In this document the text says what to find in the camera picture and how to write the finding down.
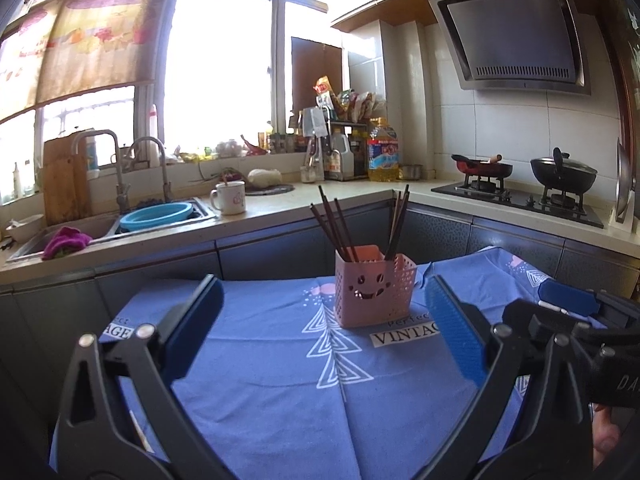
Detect person's hand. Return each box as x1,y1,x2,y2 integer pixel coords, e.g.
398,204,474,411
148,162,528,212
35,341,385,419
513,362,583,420
592,404,620,468

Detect black gas stove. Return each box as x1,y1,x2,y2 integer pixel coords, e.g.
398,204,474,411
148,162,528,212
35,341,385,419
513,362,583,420
433,176,604,229

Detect dark cabinet fronts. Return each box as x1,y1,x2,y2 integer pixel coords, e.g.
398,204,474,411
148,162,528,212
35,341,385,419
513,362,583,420
0,188,640,411

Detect steel pot lid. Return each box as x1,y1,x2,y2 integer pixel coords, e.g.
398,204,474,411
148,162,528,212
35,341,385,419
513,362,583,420
614,142,634,224

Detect black wok with lid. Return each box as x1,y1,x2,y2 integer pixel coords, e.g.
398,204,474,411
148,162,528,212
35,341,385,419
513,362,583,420
529,148,598,194

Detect pink plastic utensil holder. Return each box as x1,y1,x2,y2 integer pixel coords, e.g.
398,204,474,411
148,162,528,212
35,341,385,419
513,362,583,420
334,245,416,328

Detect brown chopstick right group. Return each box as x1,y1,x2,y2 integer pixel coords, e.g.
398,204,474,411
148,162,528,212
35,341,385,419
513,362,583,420
385,191,404,259

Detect dark chopstick left inner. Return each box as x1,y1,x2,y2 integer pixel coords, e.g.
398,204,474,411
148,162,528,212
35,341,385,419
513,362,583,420
334,198,359,262

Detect blue patterned tablecloth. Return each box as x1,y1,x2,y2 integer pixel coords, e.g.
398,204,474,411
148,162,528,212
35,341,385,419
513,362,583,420
48,245,609,480

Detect red frying pan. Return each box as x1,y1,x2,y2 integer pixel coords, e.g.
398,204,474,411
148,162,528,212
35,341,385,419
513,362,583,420
451,154,513,179

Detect dark chopstick right group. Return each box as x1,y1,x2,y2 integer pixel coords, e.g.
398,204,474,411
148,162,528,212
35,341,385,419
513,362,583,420
385,185,410,261

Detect dark chopstick left outer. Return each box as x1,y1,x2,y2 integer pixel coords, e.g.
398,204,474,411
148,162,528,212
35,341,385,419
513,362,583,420
309,204,347,261

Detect magenta cloth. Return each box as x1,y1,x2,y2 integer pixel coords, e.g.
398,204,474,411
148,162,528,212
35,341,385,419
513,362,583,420
41,226,92,261

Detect steel sink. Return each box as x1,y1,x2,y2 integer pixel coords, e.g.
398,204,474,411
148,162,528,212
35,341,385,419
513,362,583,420
6,197,217,262

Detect dark chopstick left tall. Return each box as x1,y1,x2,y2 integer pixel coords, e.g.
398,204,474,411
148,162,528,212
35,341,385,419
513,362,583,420
318,185,352,262

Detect blue plastic basin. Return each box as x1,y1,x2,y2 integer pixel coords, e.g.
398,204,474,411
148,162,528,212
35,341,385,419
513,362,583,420
119,202,193,232

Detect white bowl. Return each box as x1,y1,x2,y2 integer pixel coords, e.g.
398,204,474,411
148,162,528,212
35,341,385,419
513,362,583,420
6,214,44,244

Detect cooking oil bottle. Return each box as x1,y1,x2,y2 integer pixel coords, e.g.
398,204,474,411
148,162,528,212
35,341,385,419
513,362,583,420
367,117,399,182

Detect steel faucet left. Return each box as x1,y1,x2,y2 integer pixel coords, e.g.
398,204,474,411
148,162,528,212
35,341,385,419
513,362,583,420
70,129,132,215

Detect steel faucet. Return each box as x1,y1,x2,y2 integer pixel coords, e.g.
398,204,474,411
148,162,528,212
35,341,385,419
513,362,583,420
126,136,172,203
70,129,132,215

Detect steel faucet right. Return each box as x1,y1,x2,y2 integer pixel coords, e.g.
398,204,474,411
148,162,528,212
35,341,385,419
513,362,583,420
126,136,172,203

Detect wooden cutting board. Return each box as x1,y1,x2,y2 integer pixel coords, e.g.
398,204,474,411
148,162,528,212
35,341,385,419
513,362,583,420
42,132,91,226

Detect white floral mug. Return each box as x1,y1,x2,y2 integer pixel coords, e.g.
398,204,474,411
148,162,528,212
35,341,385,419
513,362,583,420
209,181,246,216

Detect spice rack with bottles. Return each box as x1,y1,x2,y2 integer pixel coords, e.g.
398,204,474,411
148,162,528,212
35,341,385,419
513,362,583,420
323,119,369,182

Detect white jug bottle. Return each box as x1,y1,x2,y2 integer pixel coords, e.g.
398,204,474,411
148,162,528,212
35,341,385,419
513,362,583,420
329,132,355,181

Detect dark round trivet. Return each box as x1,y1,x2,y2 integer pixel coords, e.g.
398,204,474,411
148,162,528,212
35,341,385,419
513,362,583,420
245,183,295,196

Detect steel range hood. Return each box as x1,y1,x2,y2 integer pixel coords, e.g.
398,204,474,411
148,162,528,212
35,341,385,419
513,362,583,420
426,0,591,96

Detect white radish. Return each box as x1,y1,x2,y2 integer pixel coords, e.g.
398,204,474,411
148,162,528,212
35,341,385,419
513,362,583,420
247,168,283,190

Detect snack packets pile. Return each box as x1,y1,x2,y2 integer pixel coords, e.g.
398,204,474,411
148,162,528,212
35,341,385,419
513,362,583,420
314,76,386,124

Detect garlic bulbs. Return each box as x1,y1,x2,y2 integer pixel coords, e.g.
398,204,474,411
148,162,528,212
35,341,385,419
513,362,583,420
215,139,243,158

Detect steel cleaver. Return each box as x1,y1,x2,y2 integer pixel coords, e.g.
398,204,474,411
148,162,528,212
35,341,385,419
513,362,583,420
302,107,328,138

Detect red chili pepper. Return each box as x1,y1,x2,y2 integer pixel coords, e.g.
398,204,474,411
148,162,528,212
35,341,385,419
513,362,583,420
241,136,269,156

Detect brown board at window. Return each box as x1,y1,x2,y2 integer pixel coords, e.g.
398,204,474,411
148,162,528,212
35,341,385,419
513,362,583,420
291,37,343,115

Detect patterned window blind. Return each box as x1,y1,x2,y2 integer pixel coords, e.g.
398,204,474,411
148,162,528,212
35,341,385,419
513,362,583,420
1,0,165,120

